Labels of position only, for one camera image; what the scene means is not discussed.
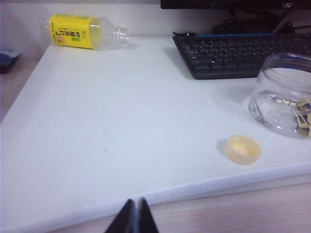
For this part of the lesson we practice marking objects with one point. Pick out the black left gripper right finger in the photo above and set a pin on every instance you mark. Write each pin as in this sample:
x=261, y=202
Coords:
x=147, y=218

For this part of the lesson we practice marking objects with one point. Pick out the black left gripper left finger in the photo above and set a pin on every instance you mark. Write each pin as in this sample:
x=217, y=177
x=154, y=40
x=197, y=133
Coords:
x=125, y=218

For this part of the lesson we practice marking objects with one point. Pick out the white desk riser board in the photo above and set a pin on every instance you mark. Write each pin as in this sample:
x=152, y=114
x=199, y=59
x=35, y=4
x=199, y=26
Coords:
x=121, y=121

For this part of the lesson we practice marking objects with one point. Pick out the pale yellow bottle cap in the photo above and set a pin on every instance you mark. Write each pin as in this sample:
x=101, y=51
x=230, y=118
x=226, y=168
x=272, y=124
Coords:
x=243, y=150

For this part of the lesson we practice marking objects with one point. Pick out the black computer keyboard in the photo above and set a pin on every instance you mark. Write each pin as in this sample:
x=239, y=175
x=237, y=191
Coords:
x=218, y=58

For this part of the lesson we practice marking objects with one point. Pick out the clear plastic jar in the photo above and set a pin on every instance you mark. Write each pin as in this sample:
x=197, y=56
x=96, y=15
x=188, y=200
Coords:
x=274, y=80

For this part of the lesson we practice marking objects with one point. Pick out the yellow label plastic bottle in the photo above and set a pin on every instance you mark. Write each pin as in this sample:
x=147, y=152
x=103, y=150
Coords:
x=70, y=31

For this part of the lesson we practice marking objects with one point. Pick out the silver monitor stand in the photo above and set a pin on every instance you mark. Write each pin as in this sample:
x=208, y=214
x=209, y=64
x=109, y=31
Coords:
x=279, y=23

